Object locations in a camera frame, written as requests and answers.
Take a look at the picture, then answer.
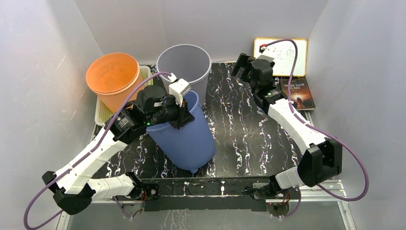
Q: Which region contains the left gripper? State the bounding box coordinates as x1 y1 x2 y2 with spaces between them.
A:
147 93 194 129

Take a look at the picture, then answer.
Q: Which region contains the blue plastic bucket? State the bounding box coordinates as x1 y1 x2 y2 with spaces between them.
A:
147 91 216 173

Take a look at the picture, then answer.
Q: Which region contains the grey plastic bucket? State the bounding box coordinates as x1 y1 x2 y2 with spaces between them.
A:
156 44 212 106

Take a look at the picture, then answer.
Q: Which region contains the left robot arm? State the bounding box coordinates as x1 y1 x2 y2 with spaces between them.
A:
42 82 195 215

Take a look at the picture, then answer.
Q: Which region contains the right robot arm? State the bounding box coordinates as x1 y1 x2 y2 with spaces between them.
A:
231 53 342 199

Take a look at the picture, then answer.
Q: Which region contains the small whiteboard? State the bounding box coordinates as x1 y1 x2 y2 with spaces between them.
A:
267 38 308 77

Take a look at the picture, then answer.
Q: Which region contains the dark book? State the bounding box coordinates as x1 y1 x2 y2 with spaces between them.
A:
280 77 316 111

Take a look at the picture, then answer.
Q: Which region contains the orange plastic bucket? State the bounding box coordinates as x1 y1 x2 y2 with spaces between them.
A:
86 53 143 113

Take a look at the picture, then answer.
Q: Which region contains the green plastic basket tray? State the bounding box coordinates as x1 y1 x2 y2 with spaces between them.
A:
94 66 152 126

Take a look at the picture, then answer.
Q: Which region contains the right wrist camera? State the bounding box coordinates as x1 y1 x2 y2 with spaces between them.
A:
256 47 276 63

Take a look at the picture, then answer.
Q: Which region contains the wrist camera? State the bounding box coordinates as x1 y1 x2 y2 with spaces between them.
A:
256 47 276 63
169 76 191 107

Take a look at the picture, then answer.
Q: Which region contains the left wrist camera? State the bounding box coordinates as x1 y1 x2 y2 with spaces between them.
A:
169 76 191 107

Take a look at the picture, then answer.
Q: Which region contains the aluminium frame rail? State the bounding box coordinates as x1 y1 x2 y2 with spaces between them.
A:
56 109 358 230

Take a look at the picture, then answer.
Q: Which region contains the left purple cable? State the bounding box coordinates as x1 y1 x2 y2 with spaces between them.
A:
23 71 177 230

